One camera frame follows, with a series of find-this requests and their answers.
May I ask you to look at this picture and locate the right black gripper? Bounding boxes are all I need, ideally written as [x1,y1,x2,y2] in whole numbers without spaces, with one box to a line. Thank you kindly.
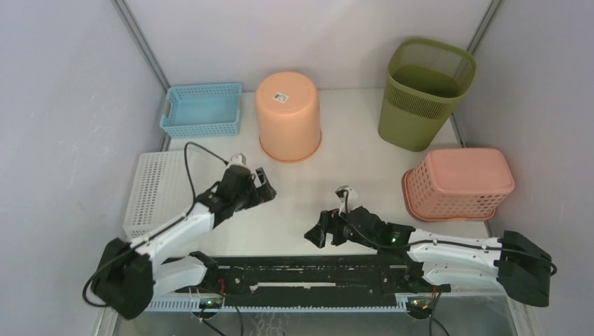
[305,204,379,251]

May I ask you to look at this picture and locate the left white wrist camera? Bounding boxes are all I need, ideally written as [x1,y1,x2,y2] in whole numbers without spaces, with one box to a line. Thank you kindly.
[227,153,247,167]

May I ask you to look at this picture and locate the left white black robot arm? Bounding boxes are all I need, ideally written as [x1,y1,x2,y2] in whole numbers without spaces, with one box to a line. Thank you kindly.
[82,164,277,320]

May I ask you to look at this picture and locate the orange round bin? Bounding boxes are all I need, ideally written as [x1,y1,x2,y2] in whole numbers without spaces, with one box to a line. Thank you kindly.
[254,71,322,163]

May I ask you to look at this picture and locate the blue plastic basket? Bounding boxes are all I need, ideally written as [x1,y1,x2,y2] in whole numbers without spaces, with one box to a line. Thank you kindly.
[160,83,242,139]

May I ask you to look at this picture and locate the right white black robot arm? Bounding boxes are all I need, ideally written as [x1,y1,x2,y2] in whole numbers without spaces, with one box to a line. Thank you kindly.
[304,206,558,307]

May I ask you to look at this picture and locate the white cable duct strip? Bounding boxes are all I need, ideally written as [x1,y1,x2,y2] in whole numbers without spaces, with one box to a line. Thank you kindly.
[144,295,409,313]

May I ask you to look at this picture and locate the white plastic basket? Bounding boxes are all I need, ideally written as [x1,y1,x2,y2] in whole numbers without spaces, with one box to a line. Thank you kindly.
[123,150,192,239]

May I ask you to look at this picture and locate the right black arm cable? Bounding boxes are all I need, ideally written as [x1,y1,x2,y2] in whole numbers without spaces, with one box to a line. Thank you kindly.
[341,189,558,277]

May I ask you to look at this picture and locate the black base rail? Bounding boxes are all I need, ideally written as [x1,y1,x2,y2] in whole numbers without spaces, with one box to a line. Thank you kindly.
[178,253,451,306]

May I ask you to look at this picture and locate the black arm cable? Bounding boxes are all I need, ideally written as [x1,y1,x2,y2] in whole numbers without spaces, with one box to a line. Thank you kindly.
[341,189,558,277]
[81,141,230,308]

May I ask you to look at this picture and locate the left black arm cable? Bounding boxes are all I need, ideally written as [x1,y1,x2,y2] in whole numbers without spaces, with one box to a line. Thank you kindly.
[81,141,230,308]

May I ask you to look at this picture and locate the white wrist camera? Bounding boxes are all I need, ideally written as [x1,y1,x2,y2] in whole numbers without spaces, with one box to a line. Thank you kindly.
[227,153,247,167]
[335,185,361,211]

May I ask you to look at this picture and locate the pink plastic basket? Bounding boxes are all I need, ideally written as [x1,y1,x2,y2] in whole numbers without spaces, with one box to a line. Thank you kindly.
[402,148,515,222]

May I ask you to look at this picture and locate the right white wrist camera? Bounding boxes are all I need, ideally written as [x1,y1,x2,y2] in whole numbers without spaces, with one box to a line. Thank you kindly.
[335,185,361,211]

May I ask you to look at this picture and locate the green mesh waste bin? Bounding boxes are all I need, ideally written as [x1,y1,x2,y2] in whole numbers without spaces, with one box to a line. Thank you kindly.
[378,37,477,152]

